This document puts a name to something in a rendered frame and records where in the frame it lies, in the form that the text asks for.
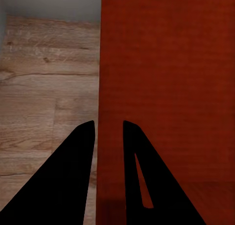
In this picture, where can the storage box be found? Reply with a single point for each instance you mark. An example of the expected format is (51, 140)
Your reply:
(169, 67)

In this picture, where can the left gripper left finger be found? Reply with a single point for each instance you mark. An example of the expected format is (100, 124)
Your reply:
(56, 194)

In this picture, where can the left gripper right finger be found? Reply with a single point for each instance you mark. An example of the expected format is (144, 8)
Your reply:
(171, 204)

